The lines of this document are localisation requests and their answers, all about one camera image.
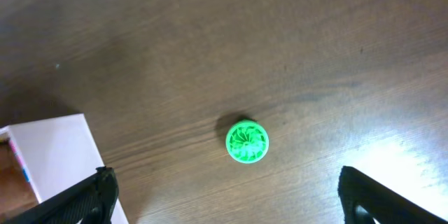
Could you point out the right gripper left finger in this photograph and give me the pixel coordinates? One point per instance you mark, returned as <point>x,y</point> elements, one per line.
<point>91,201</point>

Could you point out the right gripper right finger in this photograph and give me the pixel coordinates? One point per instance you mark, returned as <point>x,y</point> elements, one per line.
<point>364,200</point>

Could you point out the multicoloured puzzle cube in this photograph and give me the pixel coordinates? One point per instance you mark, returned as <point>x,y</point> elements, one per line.
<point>19,161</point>

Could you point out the green round plastic toy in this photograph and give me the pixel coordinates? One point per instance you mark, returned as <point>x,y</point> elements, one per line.
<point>247,142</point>

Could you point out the white open cardboard box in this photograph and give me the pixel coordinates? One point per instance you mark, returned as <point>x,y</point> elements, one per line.
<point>58,153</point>

